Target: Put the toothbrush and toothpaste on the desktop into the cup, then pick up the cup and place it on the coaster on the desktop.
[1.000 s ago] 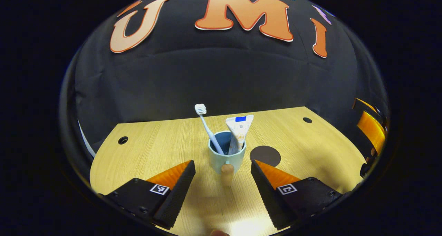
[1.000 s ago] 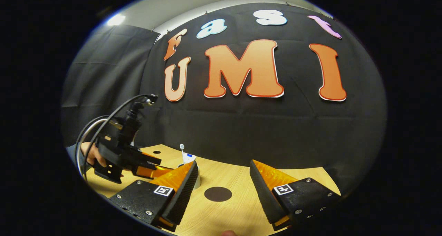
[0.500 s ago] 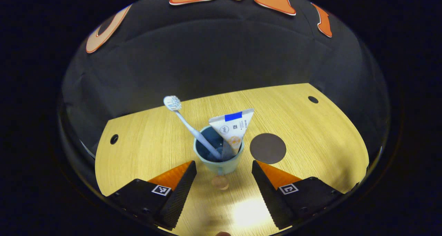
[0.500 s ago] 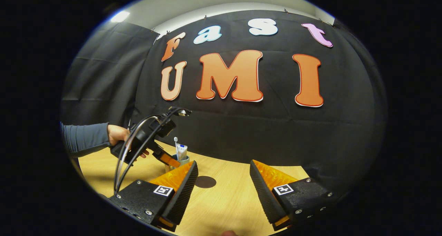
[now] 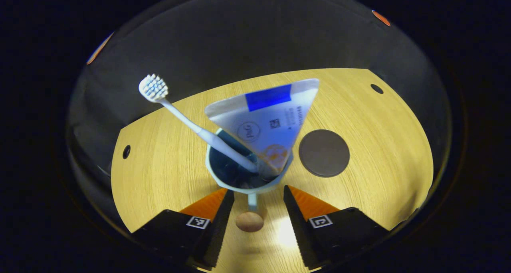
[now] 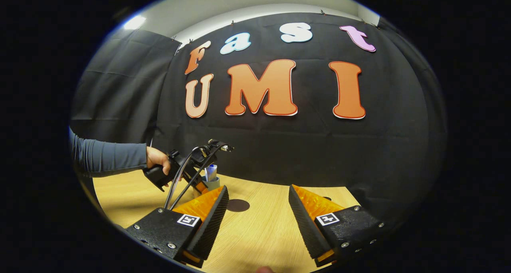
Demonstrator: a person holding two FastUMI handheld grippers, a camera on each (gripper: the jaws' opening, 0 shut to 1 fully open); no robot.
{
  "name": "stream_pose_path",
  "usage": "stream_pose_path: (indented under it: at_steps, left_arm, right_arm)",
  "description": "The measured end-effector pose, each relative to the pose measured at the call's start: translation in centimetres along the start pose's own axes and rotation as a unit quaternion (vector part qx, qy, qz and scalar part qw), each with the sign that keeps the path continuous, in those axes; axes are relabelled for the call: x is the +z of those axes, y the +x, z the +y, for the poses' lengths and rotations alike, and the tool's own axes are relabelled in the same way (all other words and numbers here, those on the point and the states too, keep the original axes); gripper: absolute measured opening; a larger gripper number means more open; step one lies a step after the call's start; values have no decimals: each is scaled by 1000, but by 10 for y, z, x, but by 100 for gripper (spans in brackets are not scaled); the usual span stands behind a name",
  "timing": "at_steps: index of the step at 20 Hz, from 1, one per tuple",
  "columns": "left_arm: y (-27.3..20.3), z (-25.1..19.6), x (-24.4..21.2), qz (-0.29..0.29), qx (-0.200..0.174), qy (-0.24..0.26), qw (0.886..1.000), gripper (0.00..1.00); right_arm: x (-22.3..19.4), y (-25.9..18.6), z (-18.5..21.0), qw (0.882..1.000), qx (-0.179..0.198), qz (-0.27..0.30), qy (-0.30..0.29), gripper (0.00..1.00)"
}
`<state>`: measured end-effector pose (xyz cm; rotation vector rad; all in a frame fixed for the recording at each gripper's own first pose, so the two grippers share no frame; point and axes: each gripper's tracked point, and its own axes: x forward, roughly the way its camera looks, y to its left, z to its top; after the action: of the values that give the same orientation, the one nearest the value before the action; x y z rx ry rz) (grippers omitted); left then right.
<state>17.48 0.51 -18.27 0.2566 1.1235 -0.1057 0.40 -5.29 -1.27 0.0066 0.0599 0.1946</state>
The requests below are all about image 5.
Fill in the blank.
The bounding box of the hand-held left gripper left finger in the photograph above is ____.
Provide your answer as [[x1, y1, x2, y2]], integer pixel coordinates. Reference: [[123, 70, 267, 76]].
[[132, 188, 235, 270]]

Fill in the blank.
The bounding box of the black backdrop cloth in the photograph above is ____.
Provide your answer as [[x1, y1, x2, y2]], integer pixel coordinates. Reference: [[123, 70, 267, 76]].
[[66, 0, 454, 194]]

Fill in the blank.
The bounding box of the white toothpaste tube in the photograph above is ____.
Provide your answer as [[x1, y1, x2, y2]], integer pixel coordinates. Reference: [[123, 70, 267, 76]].
[[204, 78, 320, 177]]

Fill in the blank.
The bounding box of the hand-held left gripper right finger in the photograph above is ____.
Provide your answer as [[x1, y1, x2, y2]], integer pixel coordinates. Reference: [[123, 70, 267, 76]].
[[283, 185, 390, 270]]

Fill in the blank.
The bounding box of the dark round coaster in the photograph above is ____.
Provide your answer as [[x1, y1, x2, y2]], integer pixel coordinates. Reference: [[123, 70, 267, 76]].
[[299, 129, 351, 178]]

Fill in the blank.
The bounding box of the pale blue cup wooden handle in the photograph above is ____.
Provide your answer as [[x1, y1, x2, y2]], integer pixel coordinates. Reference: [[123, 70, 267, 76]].
[[205, 129, 294, 233]]

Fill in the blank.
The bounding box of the white toothbrush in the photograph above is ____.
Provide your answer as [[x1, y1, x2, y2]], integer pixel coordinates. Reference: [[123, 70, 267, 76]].
[[138, 74, 260, 174]]

